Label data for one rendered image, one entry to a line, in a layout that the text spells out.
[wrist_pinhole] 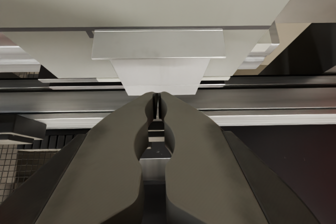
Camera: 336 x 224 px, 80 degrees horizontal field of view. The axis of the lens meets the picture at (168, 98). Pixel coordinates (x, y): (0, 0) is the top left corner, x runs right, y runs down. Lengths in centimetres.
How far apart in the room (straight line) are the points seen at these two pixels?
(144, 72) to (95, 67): 4
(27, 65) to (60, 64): 10
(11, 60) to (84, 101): 23
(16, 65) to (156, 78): 17
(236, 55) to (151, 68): 7
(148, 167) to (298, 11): 31
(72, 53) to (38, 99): 37
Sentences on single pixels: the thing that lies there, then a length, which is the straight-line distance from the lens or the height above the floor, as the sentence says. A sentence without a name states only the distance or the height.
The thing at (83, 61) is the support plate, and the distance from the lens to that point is 19.
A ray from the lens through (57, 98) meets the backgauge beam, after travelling 53.
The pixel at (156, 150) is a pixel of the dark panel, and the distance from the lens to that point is 71.
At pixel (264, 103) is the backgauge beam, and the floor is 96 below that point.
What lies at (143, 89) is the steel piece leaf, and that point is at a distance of 24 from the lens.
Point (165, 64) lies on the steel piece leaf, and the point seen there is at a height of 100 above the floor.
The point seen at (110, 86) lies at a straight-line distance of 24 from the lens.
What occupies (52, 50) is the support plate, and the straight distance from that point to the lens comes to 18.
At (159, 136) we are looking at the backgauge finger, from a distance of 41.
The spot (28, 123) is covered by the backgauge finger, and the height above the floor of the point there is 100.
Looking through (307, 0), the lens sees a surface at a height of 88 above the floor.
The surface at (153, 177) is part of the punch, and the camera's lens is 21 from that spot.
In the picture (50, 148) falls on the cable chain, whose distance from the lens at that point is 66.
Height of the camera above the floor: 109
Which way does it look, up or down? 18 degrees down
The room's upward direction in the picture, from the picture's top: 179 degrees clockwise
